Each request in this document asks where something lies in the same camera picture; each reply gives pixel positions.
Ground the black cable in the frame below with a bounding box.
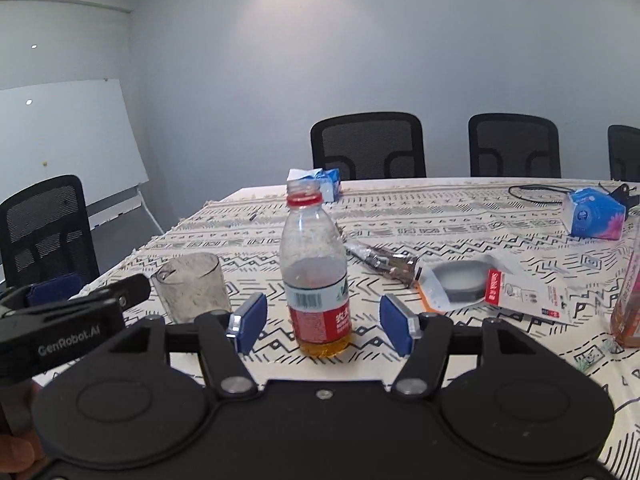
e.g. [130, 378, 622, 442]
[508, 183, 621, 207]

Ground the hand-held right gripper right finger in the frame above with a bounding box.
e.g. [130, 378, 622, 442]
[378, 293, 522, 399]

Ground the black device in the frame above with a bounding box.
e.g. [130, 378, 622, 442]
[607, 183, 640, 219]

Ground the brown silver snack wrapper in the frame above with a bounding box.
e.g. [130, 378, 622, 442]
[345, 240, 422, 289]

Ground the black mesh office chair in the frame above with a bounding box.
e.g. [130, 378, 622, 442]
[310, 111, 427, 181]
[607, 125, 640, 182]
[0, 175, 101, 292]
[468, 113, 562, 179]

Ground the blue pink tissue pack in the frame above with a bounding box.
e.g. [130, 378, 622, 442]
[561, 187, 629, 240]

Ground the blue white tissue box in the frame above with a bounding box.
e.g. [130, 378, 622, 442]
[287, 166, 344, 204]

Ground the orange drink bottle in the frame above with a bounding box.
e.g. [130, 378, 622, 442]
[610, 220, 640, 349]

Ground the clear plastic bottle red label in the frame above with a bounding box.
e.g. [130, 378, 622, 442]
[279, 179, 354, 359]

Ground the red white product card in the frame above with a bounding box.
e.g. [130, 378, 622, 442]
[484, 267, 577, 324]

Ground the patterned white tablecloth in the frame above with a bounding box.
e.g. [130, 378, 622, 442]
[30, 176, 640, 480]

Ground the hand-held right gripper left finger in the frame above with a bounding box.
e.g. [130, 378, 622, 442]
[125, 292, 269, 399]

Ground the clear glass cup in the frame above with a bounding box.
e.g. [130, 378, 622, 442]
[150, 252, 234, 325]

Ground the person's left hand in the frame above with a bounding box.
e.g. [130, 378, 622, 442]
[0, 380, 51, 479]

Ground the whiteboard on stand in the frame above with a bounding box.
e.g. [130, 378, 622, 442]
[0, 79, 166, 236]

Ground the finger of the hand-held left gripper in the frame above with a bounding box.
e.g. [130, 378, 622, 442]
[0, 273, 85, 311]
[0, 274, 152, 322]

